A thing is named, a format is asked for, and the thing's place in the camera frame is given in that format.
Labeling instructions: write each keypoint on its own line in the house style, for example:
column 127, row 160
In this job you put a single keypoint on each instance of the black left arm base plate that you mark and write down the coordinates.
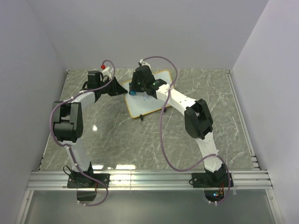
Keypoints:
column 79, row 181

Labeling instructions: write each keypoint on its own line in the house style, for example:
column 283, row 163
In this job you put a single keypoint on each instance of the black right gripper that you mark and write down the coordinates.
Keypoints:
column 133, row 86

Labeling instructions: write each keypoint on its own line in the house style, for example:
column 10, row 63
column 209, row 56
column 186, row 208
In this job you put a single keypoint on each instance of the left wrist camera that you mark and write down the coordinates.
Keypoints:
column 107, row 71

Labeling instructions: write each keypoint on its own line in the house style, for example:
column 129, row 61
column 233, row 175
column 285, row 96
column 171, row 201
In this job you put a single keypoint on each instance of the aluminium front mounting rail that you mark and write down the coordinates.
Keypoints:
column 148, row 180

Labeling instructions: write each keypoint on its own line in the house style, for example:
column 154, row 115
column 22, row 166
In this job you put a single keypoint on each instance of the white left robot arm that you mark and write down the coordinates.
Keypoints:
column 66, row 119

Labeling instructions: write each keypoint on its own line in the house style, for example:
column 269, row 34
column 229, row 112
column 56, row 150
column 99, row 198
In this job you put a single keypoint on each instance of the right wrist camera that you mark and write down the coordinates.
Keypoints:
column 144, row 63

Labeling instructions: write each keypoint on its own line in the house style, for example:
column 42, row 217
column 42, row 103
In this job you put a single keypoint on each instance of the yellow framed whiteboard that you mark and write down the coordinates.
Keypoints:
column 142, row 103

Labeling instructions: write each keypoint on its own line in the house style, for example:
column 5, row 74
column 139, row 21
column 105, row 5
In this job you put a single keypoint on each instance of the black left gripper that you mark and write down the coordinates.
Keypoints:
column 117, row 88

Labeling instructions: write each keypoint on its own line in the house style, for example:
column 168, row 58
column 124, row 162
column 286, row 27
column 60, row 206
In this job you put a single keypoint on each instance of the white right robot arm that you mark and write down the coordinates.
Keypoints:
column 197, row 117

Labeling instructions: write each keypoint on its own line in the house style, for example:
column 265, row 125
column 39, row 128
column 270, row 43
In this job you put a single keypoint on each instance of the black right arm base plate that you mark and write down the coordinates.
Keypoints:
column 205, row 180

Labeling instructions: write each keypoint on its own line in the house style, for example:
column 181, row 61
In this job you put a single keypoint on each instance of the aluminium right side rail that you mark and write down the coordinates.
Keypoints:
column 253, row 157

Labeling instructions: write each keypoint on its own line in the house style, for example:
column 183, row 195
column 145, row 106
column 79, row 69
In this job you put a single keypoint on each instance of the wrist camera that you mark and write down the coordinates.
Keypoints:
column 144, row 63
column 107, row 71

